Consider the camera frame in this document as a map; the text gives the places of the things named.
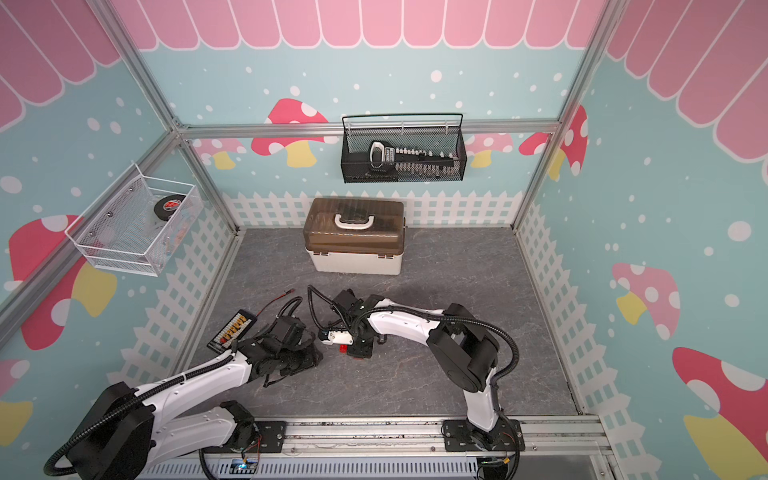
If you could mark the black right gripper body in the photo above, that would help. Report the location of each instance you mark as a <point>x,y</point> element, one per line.
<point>360,347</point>

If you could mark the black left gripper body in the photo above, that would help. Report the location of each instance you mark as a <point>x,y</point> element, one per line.
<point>296,359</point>

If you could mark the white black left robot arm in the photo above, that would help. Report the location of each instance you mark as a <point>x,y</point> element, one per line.
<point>129,429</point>

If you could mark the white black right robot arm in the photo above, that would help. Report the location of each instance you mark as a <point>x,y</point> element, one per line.
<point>474,355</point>

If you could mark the beige toolbox with brown lid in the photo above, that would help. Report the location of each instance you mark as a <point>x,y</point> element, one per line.
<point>355,235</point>

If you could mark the small green circuit board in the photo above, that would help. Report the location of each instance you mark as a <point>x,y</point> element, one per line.
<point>243,467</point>

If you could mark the socket bit set in basket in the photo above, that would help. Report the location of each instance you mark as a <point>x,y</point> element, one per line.
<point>404,163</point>

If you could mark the black tape roll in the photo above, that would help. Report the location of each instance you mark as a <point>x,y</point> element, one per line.
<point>165,208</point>

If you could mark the black wire wall basket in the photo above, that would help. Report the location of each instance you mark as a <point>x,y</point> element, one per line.
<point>408,147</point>

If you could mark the white wire wall basket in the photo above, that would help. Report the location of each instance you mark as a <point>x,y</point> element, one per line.
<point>120,232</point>

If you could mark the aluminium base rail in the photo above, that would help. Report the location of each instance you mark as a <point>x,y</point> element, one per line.
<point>370,437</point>

